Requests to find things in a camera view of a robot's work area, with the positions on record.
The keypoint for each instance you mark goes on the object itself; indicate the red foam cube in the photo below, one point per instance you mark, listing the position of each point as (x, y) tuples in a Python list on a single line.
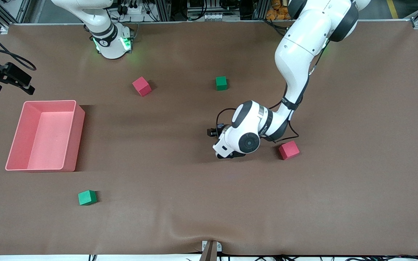
[(142, 86), (289, 150)]

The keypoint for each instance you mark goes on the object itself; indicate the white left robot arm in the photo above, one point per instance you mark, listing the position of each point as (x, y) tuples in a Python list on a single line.
[(303, 47)]

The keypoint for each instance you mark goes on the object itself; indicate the brown table mat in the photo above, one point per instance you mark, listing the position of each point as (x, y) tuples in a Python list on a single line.
[(209, 203)]

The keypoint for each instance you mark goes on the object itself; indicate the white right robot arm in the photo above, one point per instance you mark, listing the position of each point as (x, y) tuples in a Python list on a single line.
[(113, 40)]

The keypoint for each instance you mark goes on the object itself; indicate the pile of orange items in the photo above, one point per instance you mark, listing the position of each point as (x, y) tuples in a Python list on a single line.
[(276, 12)]

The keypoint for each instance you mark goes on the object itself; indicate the pink plastic bin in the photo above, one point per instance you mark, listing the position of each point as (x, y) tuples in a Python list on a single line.
[(49, 137)]

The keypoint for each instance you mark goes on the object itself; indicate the green foam cube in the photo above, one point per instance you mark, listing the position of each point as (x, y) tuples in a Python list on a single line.
[(86, 198), (221, 83)]

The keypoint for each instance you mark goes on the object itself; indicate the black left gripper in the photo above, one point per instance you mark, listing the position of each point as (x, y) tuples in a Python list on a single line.
[(218, 130)]

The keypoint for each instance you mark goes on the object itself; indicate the metal table clamp bracket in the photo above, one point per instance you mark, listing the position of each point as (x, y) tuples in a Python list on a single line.
[(210, 250)]

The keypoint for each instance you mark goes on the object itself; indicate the white power strip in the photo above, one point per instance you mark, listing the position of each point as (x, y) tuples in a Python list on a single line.
[(132, 9)]

